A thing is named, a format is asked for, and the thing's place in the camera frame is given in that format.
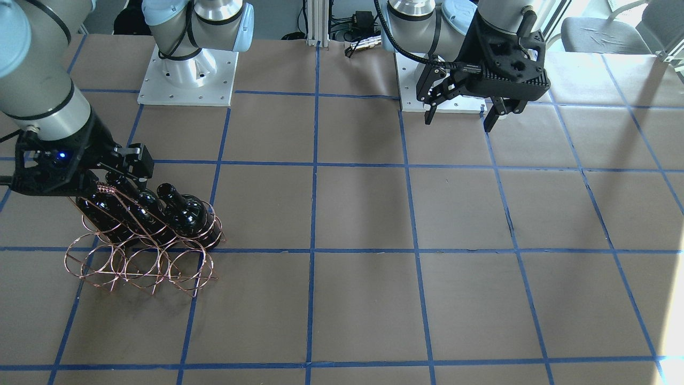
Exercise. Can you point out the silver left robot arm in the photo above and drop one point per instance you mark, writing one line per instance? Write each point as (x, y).
(428, 32)

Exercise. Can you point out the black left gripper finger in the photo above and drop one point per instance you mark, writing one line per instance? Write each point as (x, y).
(501, 107)
(436, 85)

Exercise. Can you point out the aluminium frame post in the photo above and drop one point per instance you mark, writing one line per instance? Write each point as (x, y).
(317, 23)

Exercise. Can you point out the black wine bottle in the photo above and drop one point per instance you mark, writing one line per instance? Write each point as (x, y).
(97, 210)
(140, 219)

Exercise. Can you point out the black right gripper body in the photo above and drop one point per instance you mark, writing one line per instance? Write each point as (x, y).
(100, 145)

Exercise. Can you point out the grey office chair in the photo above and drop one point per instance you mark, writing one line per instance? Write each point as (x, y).
(659, 29)

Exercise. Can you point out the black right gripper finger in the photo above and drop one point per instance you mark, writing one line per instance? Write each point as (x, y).
(131, 167)

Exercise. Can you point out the copper wire wine basket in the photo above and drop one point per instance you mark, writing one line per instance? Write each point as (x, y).
(184, 263)

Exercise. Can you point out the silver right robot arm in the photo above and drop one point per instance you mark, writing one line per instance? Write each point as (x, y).
(37, 92)

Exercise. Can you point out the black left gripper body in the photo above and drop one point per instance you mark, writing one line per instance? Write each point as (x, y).
(470, 49)

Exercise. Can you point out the black wine bottle in basket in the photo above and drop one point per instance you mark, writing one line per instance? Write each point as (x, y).
(97, 210)

